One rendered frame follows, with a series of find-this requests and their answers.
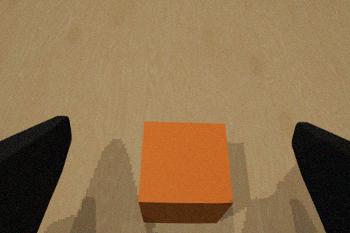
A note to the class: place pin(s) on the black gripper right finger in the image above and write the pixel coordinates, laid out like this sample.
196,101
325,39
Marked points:
324,162

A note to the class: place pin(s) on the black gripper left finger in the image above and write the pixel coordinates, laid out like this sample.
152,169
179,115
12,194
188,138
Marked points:
31,163

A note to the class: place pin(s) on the orange block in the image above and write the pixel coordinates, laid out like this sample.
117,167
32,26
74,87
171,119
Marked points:
185,173

